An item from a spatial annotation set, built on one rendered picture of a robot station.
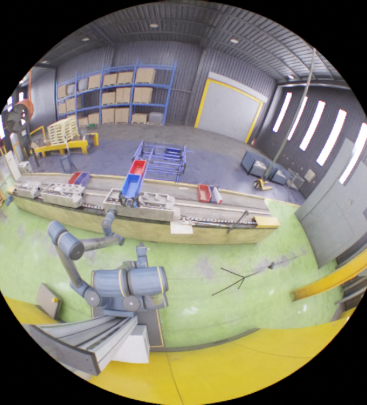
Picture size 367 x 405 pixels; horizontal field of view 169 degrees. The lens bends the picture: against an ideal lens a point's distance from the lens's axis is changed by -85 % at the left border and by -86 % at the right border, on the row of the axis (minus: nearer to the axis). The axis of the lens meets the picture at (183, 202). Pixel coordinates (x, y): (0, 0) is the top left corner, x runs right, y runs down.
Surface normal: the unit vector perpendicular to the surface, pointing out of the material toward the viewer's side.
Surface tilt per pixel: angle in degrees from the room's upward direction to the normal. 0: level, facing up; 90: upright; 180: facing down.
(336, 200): 90
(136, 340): 0
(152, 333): 0
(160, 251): 0
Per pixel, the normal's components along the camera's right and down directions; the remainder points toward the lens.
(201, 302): 0.20, -0.67
